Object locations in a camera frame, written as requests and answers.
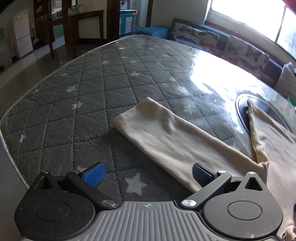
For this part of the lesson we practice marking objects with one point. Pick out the light grey pillow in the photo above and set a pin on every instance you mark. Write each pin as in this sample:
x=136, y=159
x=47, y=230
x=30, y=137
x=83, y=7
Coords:
x=286, y=77

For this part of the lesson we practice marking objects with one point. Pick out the white refrigerator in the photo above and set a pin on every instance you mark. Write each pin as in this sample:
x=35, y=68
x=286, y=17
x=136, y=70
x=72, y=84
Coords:
x=22, y=34

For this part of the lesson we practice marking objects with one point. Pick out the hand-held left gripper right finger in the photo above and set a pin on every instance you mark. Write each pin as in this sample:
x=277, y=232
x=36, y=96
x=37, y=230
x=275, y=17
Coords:
x=201, y=174

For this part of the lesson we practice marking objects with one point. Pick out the cream garment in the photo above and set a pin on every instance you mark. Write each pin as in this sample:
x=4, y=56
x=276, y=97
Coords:
x=171, y=139

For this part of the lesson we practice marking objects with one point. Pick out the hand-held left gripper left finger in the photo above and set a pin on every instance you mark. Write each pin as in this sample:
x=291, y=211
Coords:
x=94, y=174

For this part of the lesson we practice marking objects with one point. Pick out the dark wooden cabinet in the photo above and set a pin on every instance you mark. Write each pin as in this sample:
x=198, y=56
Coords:
x=69, y=20

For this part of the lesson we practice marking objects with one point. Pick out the blue cabinet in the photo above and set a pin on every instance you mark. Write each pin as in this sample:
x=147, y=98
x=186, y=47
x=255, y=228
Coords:
x=126, y=22

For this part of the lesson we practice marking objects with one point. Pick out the blue sofa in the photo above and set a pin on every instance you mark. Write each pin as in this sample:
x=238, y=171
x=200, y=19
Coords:
x=222, y=40

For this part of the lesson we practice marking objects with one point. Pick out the window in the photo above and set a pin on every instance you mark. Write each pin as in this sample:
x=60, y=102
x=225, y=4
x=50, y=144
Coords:
x=245, y=14

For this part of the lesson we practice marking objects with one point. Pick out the butterfly print cushion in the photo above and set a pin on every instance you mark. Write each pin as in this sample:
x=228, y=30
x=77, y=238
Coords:
x=247, y=55
x=196, y=34

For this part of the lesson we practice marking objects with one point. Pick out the round black induction cooktop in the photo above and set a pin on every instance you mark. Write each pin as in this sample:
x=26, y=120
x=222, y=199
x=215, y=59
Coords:
x=242, y=111

